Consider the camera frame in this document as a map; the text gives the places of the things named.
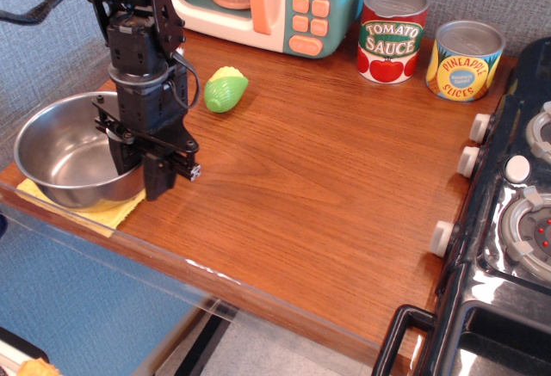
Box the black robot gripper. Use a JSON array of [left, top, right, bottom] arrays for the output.
[[93, 65, 201, 201]]

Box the stainless steel pot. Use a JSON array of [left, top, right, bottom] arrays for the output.
[[14, 91, 145, 209]]

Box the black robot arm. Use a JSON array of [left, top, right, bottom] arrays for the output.
[[1, 0, 201, 200]]

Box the teal toy microwave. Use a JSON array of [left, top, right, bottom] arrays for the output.
[[172, 0, 362, 59]]

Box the yellow folded cloth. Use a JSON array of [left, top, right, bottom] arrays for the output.
[[16, 178, 145, 230]]

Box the green toy corn cob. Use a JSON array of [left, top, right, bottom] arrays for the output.
[[204, 66, 249, 114]]

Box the tomato sauce can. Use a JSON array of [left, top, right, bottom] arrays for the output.
[[356, 0, 430, 84]]

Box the white stove knob bottom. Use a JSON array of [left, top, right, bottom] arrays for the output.
[[430, 220, 455, 257]]

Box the white stove knob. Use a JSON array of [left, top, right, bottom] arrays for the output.
[[430, 220, 455, 257], [456, 146, 480, 178], [469, 114, 492, 144]]

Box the white stove knob middle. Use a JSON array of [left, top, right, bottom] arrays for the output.
[[456, 146, 480, 178]]

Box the white stove knob top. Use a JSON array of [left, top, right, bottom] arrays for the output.
[[469, 114, 492, 144]]

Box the pineapple slices can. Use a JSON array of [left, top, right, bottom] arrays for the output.
[[425, 20, 506, 102]]

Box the black toy stove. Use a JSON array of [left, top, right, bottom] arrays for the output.
[[373, 38, 550, 375]]

